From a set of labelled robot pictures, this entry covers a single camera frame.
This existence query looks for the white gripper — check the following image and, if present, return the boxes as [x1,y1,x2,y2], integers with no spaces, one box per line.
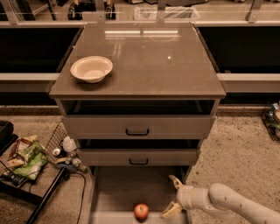
[160,175,194,219]

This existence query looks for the red apple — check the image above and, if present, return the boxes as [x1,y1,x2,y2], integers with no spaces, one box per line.
[134,203,150,221]

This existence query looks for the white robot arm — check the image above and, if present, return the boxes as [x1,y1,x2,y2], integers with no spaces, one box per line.
[161,175,280,224]

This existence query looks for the open bottom drawer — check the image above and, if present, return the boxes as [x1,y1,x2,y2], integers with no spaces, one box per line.
[89,166,192,224]

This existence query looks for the grey drawer cabinet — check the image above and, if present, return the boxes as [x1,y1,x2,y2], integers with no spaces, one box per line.
[48,23,227,176]

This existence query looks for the white plastic bottle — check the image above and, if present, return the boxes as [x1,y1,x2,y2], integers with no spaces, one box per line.
[62,136,77,152]

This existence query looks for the green snack bag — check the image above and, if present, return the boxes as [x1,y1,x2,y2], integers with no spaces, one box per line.
[13,141,46,180]

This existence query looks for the white bowl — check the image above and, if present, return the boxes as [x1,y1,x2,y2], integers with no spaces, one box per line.
[70,56,113,83]

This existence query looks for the brown snack packet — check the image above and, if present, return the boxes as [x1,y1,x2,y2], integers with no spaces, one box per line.
[6,135,37,169]

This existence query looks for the clear plastic bin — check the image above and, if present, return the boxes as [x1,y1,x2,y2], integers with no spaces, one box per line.
[133,7,200,21]

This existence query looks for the middle drawer with black handle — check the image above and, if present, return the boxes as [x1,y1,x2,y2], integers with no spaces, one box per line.
[77,149,198,166]

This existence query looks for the drawer with black handle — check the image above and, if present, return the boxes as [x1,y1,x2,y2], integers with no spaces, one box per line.
[61,115,215,139]
[77,149,198,166]

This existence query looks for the black cable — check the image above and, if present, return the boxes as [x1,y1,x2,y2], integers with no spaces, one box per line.
[68,171,88,224]

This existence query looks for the top drawer with black handle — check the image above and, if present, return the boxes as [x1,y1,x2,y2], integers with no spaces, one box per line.
[61,115,215,139]

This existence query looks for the wire basket right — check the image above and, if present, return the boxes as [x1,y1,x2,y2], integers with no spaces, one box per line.
[262,102,280,142]

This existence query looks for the wire basket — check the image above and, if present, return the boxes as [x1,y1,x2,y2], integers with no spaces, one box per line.
[262,102,280,142]
[45,122,67,165]

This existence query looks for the wire basket left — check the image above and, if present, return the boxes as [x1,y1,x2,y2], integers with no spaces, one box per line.
[45,122,67,165]

